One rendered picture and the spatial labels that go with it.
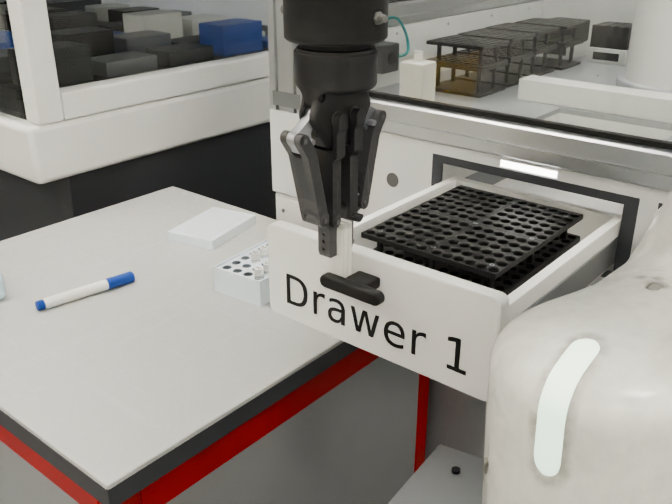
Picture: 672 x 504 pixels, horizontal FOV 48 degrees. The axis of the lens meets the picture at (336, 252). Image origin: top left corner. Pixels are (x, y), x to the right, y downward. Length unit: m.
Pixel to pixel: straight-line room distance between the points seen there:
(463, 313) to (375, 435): 0.45
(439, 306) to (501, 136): 0.36
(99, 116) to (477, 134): 0.73
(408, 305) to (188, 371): 0.29
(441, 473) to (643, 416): 0.35
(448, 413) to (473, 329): 0.55
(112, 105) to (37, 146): 0.17
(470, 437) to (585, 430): 0.85
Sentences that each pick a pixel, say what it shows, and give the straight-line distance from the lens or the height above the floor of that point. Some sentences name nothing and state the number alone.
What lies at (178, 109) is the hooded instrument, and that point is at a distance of 1.58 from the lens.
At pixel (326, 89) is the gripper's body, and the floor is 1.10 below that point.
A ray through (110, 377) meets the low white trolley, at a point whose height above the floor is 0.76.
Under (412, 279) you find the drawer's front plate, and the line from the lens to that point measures 0.73.
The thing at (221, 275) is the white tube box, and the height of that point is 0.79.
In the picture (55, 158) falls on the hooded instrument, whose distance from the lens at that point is 1.44.
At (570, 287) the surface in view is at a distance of 0.88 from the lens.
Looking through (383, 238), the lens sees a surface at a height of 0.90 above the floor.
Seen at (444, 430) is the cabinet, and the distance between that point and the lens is 1.27.
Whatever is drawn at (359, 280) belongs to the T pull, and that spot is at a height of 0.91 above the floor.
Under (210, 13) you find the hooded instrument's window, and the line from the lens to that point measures 1.64.
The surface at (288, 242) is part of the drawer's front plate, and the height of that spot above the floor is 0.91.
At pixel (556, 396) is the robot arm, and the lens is 0.40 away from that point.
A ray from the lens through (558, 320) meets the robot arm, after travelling 0.44.
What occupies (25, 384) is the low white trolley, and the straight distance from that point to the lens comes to 0.92.
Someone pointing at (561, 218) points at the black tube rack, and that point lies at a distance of 0.96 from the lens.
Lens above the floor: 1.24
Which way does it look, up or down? 24 degrees down
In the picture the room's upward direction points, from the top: straight up
